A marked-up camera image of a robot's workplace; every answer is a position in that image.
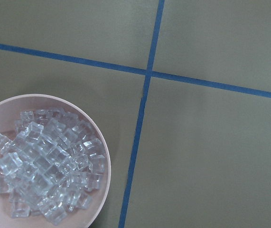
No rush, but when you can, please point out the pile of clear ice cubes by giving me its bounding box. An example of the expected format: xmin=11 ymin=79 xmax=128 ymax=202
xmin=0 ymin=107 xmax=106 ymax=225

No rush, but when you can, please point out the pink bowl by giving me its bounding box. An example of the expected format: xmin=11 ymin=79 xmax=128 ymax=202
xmin=0 ymin=94 xmax=111 ymax=228

